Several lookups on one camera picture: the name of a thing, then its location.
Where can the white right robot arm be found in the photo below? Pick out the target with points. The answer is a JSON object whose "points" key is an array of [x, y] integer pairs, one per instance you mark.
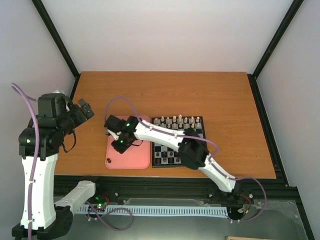
{"points": [[191, 148]]}

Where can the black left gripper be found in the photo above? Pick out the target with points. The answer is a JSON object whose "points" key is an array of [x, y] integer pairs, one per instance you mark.
{"points": [[81, 114]]}

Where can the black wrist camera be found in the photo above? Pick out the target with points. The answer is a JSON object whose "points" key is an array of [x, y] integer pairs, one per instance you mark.
{"points": [[52, 105], [115, 125]]}

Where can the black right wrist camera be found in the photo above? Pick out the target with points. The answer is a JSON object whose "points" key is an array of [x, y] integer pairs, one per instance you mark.
{"points": [[115, 125]]}

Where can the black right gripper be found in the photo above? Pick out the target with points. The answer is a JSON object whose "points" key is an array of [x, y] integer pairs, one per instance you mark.
{"points": [[121, 149]]}

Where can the black aluminium frame rail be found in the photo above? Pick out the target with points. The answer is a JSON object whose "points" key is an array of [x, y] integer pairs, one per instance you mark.
{"points": [[119, 189]]}

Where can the light blue cable duct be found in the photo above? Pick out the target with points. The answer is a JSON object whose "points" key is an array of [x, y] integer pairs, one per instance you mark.
{"points": [[166, 211]]}

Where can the green led circuit board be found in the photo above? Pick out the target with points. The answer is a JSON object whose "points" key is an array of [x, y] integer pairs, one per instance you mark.
{"points": [[102, 201]]}

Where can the pink silicone tray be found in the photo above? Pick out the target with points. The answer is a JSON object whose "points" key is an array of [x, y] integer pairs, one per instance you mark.
{"points": [[137, 156]]}

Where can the black grey chess board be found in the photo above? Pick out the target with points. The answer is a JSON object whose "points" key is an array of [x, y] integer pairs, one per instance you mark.
{"points": [[199, 129]]}

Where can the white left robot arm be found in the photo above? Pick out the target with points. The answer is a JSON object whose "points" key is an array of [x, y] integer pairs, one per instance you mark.
{"points": [[39, 145]]}

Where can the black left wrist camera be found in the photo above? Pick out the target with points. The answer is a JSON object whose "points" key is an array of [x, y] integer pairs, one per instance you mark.
{"points": [[52, 105]]}

